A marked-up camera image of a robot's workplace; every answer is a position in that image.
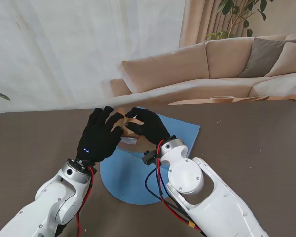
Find beige sofa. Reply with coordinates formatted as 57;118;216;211
110;33;296;104

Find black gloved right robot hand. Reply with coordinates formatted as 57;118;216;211
125;107;171;146

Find dark green long-leaf plant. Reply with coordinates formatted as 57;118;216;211
0;63;12;101

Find green leafy tall plant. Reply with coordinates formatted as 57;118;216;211
203;0;274;41

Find round wooden bowl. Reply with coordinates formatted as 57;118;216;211
210;95;235;103

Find red left arm cable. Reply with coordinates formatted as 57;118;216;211
75;165;96;237

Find brown paper envelope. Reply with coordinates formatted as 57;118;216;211
115;107;158;160

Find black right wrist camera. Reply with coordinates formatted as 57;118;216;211
142;149;159;165

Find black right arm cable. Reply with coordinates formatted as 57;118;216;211
145;167;188;218

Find white sheer curtain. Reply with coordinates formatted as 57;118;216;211
0;0;188;117

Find grey sofa cushion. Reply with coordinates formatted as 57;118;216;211
239;37;287;78

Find beige sofa cushion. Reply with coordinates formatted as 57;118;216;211
265;41;296;77

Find light wooden coffee table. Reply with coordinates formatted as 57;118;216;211
167;95;271;106

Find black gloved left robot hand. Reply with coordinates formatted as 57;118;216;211
75;106;123;163

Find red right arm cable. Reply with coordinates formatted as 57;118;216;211
155;142;203;232

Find white letter paper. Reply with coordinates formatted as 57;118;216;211
119;137;139;145

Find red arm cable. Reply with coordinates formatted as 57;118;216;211
155;142;203;232
75;165;96;237

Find beige pleated curtain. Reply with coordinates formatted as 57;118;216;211
179;0;255;49

